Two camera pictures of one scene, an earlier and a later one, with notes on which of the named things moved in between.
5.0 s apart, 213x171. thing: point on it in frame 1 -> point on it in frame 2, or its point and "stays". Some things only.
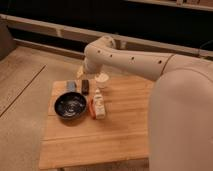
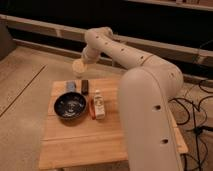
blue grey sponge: [71, 86] stays
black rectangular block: [85, 87] stays
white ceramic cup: [101, 78] -> [78, 66]
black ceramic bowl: [70, 105] stays
